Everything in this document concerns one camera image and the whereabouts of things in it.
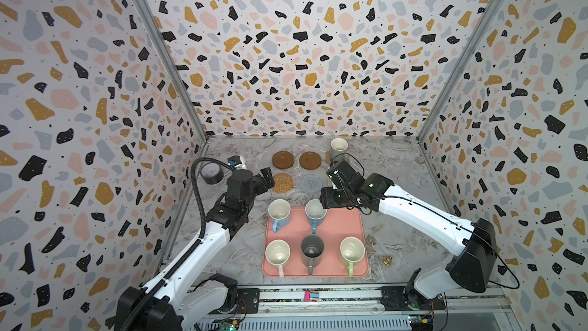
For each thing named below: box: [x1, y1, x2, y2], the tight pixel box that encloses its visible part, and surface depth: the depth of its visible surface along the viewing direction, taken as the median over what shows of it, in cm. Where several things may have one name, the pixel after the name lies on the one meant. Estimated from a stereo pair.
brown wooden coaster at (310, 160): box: [299, 150, 322, 171], surface depth 115 cm
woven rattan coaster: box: [271, 173, 294, 194], surface depth 105 cm
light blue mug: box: [304, 199, 328, 234], surface depth 86 cm
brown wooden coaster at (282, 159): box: [271, 150, 295, 170], surface depth 114 cm
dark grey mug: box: [300, 234, 325, 276], surface depth 78 cm
